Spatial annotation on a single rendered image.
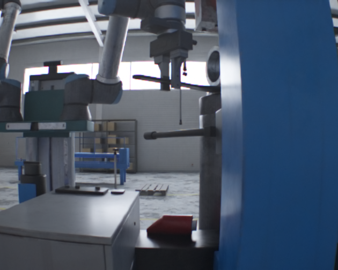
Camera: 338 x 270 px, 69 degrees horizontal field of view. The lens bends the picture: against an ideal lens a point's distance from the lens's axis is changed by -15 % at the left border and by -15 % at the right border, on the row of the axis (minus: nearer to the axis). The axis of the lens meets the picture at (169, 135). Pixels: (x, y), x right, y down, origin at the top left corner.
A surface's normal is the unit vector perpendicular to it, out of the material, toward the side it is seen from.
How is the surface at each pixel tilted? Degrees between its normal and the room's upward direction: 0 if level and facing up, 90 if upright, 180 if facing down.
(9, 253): 90
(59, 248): 90
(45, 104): 90
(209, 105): 90
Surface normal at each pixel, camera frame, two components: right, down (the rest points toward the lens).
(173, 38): -0.76, -0.02
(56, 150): 0.00, -0.04
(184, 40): 0.65, -0.03
